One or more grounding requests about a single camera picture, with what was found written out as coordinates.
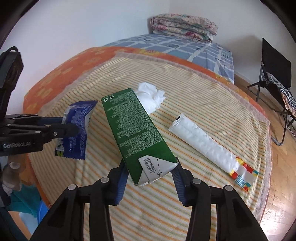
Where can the black folding chair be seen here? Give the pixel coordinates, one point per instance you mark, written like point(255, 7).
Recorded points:
point(275, 60)

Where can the folded floral quilt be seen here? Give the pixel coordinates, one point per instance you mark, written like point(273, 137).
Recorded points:
point(182, 25)

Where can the green milk carton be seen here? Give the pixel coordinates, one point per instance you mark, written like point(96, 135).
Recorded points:
point(134, 129)

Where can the blue plastic basket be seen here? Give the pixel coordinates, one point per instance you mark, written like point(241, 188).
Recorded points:
point(44, 210)

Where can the person's left hand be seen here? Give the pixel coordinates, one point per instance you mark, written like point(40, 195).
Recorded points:
point(12, 176)

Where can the white packet with colourful end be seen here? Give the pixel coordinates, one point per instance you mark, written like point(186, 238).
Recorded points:
point(203, 143)

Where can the orange floral sheet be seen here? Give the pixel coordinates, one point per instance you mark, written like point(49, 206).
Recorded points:
point(57, 69)

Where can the blue snack wrapper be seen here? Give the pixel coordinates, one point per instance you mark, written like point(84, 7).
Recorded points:
point(78, 115)

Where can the small crumpled white tissue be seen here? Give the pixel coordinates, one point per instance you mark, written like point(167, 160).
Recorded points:
point(150, 99)

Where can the pale fringed blanket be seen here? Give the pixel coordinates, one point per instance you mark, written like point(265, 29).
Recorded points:
point(266, 162)

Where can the yellow striped towel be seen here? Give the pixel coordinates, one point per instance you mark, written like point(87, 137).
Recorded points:
point(208, 97)

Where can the pink cloth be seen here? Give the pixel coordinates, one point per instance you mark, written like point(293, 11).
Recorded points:
point(291, 109)

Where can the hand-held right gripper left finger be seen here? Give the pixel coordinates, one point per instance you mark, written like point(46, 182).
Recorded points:
point(120, 185)

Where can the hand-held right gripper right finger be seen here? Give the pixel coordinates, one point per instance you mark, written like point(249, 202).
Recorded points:
point(179, 183)

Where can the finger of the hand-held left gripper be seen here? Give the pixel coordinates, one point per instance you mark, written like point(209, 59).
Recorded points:
point(50, 120)
point(62, 131)

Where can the blue checked bed sheet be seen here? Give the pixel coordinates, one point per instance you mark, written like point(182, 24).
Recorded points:
point(185, 48)

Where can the dark striped cloth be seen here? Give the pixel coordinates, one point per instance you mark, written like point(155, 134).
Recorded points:
point(284, 92)

